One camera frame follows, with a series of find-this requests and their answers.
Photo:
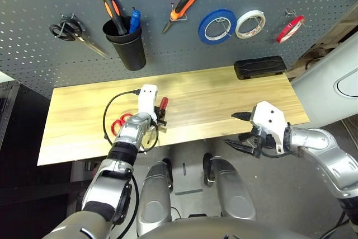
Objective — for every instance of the silver left robot leg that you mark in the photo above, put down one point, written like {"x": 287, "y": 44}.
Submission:
{"x": 153, "y": 208}

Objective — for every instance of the silver right robot leg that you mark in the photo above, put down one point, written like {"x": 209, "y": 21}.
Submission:
{"x": 232, "y": 194}

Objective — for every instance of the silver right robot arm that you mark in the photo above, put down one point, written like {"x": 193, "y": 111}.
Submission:
{"x": 321, "y": 144}

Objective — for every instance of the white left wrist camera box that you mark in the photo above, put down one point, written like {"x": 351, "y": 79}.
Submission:
{"x": 147, "y": 96}

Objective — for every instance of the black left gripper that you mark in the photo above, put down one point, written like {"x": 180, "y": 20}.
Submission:
{"x": 160, "y": 114}

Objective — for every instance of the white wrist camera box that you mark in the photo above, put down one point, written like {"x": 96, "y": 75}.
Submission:
{"x": 268, "y": 118}
{"x": 147, "y": 96}

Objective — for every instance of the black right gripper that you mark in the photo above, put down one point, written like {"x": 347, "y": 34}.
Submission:
{"x": 264, "y": 144}

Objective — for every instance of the grey robot torso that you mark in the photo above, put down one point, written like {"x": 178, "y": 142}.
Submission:
{"x": 223, "y": 230}

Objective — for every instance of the blue tape roll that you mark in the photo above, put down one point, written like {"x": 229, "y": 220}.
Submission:
{"x": 202, "y": 33}

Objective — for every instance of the orange black screwdriver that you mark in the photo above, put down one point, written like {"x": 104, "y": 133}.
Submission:
{"x": 112, "y": 9}

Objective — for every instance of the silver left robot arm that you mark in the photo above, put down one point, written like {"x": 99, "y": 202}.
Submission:
{"x": 134, "y": 130}

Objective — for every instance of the red tape roll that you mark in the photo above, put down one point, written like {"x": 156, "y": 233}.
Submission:
{"x": 280, "y": 38}

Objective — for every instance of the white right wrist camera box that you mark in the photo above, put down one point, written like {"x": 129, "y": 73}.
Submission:
{"x": 268, "y": 118}

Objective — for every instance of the black plastic tool case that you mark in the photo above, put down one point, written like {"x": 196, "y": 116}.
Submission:
{"x": 260, "y": 66}

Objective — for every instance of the silver robot leg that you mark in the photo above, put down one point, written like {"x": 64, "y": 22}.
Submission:
{"x": 153, "y": 208}
{"x": 232, "y": 194}

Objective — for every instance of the black plastic cup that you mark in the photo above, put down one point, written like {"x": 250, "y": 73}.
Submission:
{"x": 131, "y": 51}

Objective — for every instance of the white metal shelf rack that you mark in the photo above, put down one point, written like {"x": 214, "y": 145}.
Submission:
{"x": 321, "y": 46}

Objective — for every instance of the white tape roll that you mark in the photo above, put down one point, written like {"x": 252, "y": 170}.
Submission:
{"x": 238, "y": 30}

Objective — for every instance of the black cabinet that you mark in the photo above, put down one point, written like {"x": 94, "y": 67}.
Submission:
{"x": 16, "y": 138}

